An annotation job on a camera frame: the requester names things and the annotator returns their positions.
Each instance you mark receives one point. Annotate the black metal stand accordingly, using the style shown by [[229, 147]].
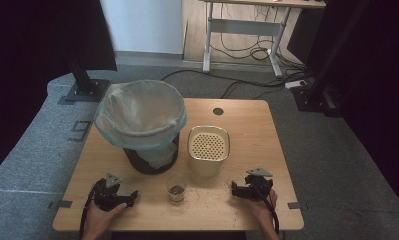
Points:
[[315, 90], [85, 85]]

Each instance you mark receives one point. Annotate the trash bin with plastic liner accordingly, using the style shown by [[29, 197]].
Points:
[[140, 113]]

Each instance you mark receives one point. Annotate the dark curtain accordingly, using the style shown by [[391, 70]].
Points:
[[380, 83], [37, 50]]

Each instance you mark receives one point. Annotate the scattered crumbs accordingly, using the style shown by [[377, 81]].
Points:
[[213, 200]]

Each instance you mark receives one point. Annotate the person's right hand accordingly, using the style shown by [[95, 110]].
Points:
[[263, 210]]

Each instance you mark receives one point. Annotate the cream container with perforated strainer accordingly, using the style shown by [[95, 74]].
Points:
[[208, 150]]

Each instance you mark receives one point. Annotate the black mesh trash bin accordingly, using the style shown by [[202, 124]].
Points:
[[152, 163]]

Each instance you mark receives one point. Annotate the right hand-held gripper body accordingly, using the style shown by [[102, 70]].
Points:
[[258, 187]]

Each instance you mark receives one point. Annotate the clear glass cup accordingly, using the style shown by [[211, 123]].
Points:
[[176, 188]]

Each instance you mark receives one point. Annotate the person's left hand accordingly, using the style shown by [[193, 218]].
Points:
[[100, 218]]

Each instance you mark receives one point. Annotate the grey tape strip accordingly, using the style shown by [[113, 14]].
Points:
[[61, 204], [294, 205]]

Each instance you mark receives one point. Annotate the white power strip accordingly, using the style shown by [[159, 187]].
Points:
[[295, 84]]

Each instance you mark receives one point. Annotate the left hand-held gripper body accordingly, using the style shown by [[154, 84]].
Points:
[[107, 196]]

